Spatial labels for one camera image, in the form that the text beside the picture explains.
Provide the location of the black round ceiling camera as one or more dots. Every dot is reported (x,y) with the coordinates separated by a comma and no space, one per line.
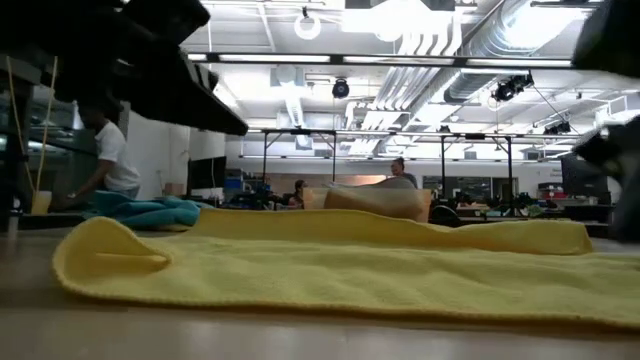
(341,88)

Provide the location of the black metal workstation stand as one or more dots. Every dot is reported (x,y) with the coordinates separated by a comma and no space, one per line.
(442,165)
(300,131)

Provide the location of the person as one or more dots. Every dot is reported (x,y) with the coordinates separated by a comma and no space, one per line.
(117,155)
(400,167)
(298,192)

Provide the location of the black computer monitor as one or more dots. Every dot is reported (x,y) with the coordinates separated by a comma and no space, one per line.
(206,175)
(582,180)

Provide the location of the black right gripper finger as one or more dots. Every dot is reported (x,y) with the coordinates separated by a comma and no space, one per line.
(627,210)

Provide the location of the yellow microfiber towel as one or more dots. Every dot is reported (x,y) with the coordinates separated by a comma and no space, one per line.
(350,270)

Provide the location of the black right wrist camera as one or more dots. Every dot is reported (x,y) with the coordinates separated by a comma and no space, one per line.
(615,35)

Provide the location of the yellow plastic cup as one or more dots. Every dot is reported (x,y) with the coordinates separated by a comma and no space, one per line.
(42,202)

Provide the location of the black aluminium frame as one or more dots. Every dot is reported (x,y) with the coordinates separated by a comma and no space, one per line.
(50,221)

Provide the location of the cardboard box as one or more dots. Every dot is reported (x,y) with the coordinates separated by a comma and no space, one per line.
(174,189)

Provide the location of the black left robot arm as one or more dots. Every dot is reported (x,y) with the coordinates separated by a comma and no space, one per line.
(100,60)

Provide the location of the grey metal cylinder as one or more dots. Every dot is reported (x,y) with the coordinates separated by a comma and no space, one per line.
(13,222)

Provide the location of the teal microfiber towel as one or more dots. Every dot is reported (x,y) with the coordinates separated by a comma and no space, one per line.
(150,212)

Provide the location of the overhead light bar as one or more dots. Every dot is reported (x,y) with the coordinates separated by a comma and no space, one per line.
(275,58)

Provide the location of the black rig camera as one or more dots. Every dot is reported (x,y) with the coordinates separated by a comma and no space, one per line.
(510,87)
(557,128)

